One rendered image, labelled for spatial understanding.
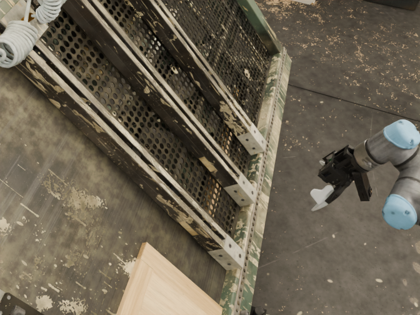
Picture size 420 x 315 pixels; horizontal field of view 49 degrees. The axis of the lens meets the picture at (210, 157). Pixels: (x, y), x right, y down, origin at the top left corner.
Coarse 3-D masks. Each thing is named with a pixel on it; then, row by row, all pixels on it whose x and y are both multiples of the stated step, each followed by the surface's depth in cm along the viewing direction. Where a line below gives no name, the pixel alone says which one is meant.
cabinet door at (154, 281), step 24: (144, 264) 131; (168, 264) 139; (144, 288) 129; (168, 288) 137; (192, 288) 145; (120, 312) 120; (144, 312) 127; (168, 312) 134; (192, 312) 143; (216, 312) 152
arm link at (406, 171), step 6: (414, 156) 111; (402, 162) 112; (408, 162) 111; (414, 162) 111; (396, 168) 115; (402, 168) 113; (408, 168) 111; (414, 168) 110; (402, 174) 111; (408, 174) 109; (414, 174) 109; (396, 180) 112
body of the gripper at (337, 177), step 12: (348, 144) 122; (324, 156) 131; (336, 156) 124; (348, 156) 120; (324, 168) 126; (336, 168) 124; (348, 168) 124; (360, 168) 120; (324, 180) 127; (336, 180) 126; (348, 180) 125
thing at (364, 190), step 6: (354, 174) 123; (360, 174) 122; (366, 174) 127; (354, 180) 124; (360, 180) 124; (366, 180) 126; (360, 186) 125; (366, 186) 126; (360, 192) 127; (366, 192) 126; (360, 198) 128; (366, 198) 127
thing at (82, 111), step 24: (0, 0) 103; (48, 0) 101; (0, 24) 106; (24, 72) 115; (48, 72) 114; (48, 96) 120; (72, 96) 118; (72, 120) 124; (96, 120) 123; (96, 144) 130; (120, 144) 128; (144, 168) 134; (168, 192) 139; (192, 216) 146; (216, 240) 153; (240, 264) 161
